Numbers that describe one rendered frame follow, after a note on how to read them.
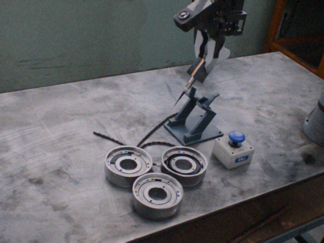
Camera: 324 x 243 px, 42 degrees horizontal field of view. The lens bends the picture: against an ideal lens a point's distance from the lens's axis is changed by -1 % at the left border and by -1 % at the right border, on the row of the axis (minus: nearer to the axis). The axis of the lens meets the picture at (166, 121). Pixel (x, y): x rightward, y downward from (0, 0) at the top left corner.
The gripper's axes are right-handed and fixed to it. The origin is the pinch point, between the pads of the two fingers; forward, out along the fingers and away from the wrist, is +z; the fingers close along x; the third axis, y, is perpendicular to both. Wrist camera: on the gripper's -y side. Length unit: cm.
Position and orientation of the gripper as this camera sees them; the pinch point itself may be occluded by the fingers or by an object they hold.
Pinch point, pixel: (202, 65)
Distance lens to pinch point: 103.1
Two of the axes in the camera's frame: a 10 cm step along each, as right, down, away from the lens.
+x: -5.3, -5.3, 6.6
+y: 8.4, -2.1, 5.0
